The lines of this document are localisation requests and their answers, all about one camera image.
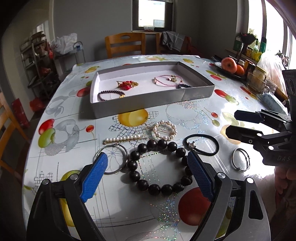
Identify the large dark wooden bead bracelet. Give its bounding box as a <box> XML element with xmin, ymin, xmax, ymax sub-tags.
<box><xmin>126</xmin><ymin>138</ymin><xmax>194</xmax><ymax>196</ymax></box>

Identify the black elastic hair tie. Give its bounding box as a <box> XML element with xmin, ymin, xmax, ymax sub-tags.
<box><xmin>183</xmin><ymin>133</ymin><xmax>220</xmax><ymax>156</ymax></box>

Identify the small silver bangle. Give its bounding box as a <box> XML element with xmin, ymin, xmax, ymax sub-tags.
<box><xmin>231</xmin><ymin>148</ymin><xmax>250</xmax><ymax>172</ymax></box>

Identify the large silver bangle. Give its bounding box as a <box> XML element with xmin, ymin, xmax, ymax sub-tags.
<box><xmin>93</xmin><ymin>143</ymin><xmax>128</xmax><ymax>175</ymax></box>

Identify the person's right hand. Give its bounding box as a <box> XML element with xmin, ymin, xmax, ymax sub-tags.
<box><xmin>274</xmin><ymin>167</ymin><xmax>295</xmax><ymax>207</ymax></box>

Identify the glass jar with lid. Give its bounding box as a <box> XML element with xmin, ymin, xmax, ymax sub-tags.
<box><xmin>247</xmin><ymin>66</ymin><xmax>269</xmax><ymax>94</ymax></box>

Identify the dark fruit plate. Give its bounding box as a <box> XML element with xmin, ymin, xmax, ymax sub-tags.
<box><xmin>213</xmin><ymin>62</ymin><xmax>246</xmax><ymax>81</ymax></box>

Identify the pearl bar hair clip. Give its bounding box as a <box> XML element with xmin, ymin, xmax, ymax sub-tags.
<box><xmin>102</xmin><ymin>134</ymin><xmax>145</xmax><ymax>145</ymax></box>

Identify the orange fruit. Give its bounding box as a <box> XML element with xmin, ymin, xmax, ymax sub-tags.
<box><xmin>235</xmin><ymin>64</ymin><xmax>245</xmax><ymax>77</ymax></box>

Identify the red apple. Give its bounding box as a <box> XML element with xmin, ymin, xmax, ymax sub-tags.
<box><xmin>221</xmin><ymin>57</ymin><xmax>237</xmax><ymax>74</ymax></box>

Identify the fruit print tablecloth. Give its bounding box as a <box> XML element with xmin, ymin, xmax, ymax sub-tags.
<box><xmin>23</xmin><ymin>55</ymin><xmax>295</xmax><ymax>240</ymax></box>

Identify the round pearl hair clip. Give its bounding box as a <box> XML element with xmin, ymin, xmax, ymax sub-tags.
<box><xmin>149</xmin><ymin>120</ymin><xmax>178</xmax><ymax>141</ymax></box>

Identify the green bottle on sill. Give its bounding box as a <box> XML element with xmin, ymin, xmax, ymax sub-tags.
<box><xmin>259</xmin><ymin>36</ymin><xmax>267</xmax><ymax>53</ymax></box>

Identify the grey shallow cardboard tray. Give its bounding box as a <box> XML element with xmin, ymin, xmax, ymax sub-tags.
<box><xmin>90</xmin><ymin>61</ymin><xmax>215</xmax><ymax>118</ymax></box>

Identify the wooden chair left side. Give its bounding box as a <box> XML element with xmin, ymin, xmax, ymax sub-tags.
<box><xmin>1</xmin><ymin>92</ymin><xmax>31</xmax><ymax>183</ymax></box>

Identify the wooden chair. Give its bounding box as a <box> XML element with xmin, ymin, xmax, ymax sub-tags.
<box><xmin>1</xmin><ymin>92</ymin><xmax>31</xmax><ymax>183</ymax></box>
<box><xmin>105</xmin><ymin>33</ymin><xmax>146</xmax><ymax>59</ymax></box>

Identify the red and gold ornament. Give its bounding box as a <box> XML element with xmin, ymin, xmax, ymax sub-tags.
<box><xmin>117</xmin><ymin>80</ymin><xmax>138</xmax><ymax>91</ymax></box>

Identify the grey clothing on chair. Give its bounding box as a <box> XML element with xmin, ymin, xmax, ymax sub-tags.
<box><xmin>160</xmin><ymin>31</ymin><xmax>186</xmax><ymax>52</ymax></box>

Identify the metal storage shelf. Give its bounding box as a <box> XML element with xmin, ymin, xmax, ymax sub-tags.
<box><xmin>20</xmin><ymin>31</ymin><xmax>60</xmax><ymax>99</ymax></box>

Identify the white plastic bag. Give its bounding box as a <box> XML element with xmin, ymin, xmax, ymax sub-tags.
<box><xmin>50</xmin><ymin>33</ymin><xmax>77</xmax><ymax>55</ymax></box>

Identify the wooden chair far side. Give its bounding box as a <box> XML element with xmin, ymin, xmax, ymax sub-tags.
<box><xmin>105</xmin><ymin>33</ymin><xmax>146</xmax><ymax>59</ymax></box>

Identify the window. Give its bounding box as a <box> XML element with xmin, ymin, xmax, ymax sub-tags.
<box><xmin>132</xmin><ymin>1</ymin><xmax>175</xmax><ymax>32</ymax></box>

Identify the pink cord bracelet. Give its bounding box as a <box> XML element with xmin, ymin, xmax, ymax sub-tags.
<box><xmin>152</xmin><ymin>74</ymin><xmax>184</xmax><ymax>88</ymax></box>

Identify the purple bead bracelet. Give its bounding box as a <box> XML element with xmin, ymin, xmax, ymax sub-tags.
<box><xmin>97</xmin><ymin>90</ymin><xmax>126</xmax><ymax>102</ymax></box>

